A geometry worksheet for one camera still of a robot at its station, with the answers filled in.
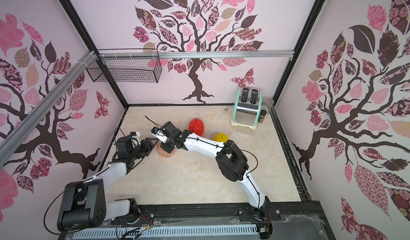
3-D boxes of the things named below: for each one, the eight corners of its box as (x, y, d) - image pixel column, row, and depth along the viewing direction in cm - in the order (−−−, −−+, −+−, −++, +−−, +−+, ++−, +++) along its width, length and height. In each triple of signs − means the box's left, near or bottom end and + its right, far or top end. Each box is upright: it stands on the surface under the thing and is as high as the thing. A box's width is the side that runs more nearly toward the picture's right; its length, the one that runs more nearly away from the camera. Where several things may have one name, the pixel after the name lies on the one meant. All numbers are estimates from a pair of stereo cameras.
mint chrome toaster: (230, 126, 110) (233, 107, 95) (235, 104, 124) (238, 85, 110) (254, 131, 107) (261, 112, 93) (256, 108, 121) (263, 89, 107)
